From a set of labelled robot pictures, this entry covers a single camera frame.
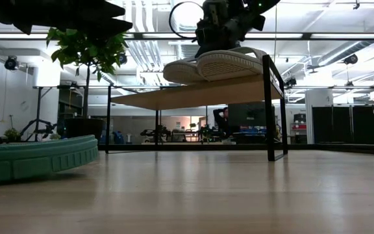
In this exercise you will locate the black round camera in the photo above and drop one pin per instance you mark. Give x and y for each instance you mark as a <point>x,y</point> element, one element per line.
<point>351,59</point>
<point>290,83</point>
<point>11,63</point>
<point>123,59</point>

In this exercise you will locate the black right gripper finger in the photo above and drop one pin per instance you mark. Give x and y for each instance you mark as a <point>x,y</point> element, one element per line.
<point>213,50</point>

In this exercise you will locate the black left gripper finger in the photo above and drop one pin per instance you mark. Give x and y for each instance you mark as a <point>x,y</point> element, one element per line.
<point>106,27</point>
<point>106,9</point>

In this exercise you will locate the black room divider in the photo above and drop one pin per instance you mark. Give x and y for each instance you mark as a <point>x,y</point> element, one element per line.
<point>343,123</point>

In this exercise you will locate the wooden shelf with black frame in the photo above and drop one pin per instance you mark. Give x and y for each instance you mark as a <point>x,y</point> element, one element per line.
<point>206,96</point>

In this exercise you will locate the person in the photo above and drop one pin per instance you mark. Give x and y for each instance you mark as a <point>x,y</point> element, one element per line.
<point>221,123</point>

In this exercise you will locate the green leafy plant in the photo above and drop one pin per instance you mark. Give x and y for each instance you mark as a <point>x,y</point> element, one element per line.
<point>86,52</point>

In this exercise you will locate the small green potted plant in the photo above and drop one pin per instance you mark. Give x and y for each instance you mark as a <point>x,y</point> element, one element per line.
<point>12,135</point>

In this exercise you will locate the black aluminium rig frame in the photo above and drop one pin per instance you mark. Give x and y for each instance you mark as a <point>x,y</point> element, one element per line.
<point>206,147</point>

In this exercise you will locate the cluttered office desk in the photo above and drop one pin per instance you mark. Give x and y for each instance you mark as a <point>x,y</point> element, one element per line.
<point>161,134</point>

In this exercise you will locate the large black display screen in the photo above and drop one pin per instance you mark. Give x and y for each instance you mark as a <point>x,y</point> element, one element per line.
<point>250,114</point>

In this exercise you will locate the teal rubber slide sandal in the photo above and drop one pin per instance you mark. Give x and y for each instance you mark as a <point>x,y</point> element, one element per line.
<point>34,162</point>

